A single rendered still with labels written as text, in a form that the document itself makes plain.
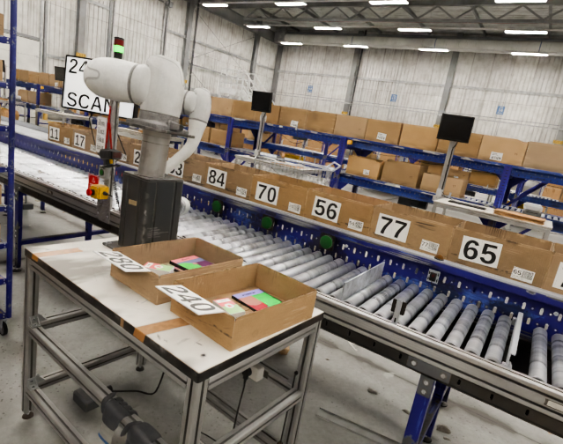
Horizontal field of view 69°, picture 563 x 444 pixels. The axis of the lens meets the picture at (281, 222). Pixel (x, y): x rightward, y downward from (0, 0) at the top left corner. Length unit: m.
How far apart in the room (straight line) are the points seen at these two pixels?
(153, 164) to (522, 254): 1.57
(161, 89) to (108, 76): 0.21
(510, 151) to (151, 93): 5.49
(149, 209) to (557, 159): 5.62
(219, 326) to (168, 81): 0.96
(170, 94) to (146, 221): 0.50
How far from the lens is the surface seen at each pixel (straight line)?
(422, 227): 2.05
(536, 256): 2.00
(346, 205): 2.16
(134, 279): 1.44
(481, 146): 6.54
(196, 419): 1.16
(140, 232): 1.71
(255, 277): 1.55
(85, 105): 2.70
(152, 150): 1.70
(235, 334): 1.14
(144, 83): 1.70
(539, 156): 6.50
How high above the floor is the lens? 1.35
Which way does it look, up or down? 13 degrees down
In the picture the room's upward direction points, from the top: 10 degrees clockwise
